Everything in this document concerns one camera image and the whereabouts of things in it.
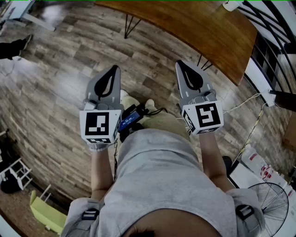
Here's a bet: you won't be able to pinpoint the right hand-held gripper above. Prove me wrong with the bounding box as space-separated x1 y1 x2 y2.
175 60 225 136

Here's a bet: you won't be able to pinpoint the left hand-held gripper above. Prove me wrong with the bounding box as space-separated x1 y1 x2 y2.
79 65 125 144

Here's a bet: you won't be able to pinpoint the person's left forearm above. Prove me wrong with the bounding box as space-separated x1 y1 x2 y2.
90 148 117 201

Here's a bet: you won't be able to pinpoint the person's right forearm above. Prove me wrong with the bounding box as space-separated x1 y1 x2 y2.
198 133 237 193

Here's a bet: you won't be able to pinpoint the black hairpin table leg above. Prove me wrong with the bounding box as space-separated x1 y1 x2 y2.
124 14 142 39
197 55 213 71

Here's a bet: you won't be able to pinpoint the black waist device blue screen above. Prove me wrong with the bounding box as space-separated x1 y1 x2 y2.
118 104 148 142

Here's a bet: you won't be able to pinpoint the person's beige trousers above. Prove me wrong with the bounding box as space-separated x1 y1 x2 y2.
120 94 191 142

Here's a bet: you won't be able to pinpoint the white beaded wrist band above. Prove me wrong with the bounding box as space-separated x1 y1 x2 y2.
89 142 111 153

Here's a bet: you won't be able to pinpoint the white power strip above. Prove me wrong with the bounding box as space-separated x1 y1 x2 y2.
263 89 277 107

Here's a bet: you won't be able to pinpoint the white plastic bags red print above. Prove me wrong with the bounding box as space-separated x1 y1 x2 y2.
241 144 296 197

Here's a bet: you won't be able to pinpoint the black metal railing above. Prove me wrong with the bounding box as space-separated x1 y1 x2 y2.
238 0 296 113

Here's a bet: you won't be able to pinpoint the person's grey t-shirt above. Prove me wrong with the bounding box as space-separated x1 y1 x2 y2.
60 128 265 237

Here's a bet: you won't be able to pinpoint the white flat board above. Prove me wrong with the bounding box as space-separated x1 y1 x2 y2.
228 162 259 188

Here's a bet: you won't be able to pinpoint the brown cardboard box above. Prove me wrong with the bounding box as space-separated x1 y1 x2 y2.
282 113 296 151

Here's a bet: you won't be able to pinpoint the white table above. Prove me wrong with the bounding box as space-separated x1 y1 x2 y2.
0 0 56 32

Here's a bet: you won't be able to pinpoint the black bag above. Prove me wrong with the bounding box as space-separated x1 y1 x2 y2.
0 172 21 194

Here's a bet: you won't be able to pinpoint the yellow-green chair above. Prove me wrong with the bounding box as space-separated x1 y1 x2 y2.
29 184 68 233

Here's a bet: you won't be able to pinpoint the black floor fan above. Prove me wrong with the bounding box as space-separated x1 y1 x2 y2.
222 156 290 237

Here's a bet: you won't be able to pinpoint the white cable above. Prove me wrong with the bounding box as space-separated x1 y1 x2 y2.
223 92 269 114

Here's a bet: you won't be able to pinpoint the yellow black striped cable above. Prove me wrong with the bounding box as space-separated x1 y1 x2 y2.
231 103 266 165

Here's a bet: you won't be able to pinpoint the grey shoulder strap with buckle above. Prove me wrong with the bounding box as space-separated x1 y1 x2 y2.
80 200 102 232
234 203 259 234

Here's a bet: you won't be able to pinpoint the white frame stool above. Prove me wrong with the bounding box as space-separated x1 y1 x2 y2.
0 157 33 190

